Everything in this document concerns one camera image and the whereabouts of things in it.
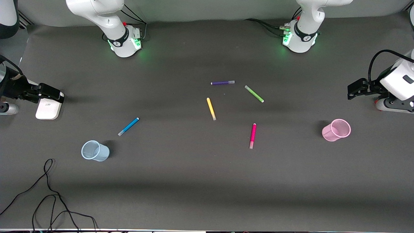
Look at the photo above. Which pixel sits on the pink marker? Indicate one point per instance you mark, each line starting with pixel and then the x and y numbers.
pixel 253 134

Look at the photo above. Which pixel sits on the translucent pink plastic cup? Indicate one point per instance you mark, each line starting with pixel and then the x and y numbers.
pixel 336 130

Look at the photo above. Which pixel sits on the dark grey table mat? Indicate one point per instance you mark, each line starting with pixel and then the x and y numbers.
pixel 194 181

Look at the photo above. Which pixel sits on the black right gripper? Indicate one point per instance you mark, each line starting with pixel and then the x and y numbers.
pixel 16 87

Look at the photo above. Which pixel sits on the white desk stand device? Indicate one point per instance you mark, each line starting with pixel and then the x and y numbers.
pixel 48 110

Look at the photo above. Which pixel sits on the purple marker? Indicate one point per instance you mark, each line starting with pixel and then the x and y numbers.
pixel 221 83

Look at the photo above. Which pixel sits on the green marker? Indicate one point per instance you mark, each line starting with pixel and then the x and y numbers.
pixel 254 94

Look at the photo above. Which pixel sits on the translucent blue plastic cup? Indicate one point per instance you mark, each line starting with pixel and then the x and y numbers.
pixel 95 151

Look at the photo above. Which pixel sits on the yellow marker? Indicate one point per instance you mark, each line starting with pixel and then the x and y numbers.
pixel 211 108

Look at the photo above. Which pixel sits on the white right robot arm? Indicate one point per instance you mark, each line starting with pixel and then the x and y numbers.
pixel 110 22

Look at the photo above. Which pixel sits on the blue marker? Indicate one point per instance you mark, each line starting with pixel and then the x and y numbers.
pixel 128 126

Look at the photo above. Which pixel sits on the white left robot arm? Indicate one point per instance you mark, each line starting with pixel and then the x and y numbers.
pixel 305 35

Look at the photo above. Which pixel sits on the ribbed aluminium rail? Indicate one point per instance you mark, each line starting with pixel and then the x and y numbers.
pixel 25 19

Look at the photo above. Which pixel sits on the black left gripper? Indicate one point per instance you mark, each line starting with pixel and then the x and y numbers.
pixel 371 87

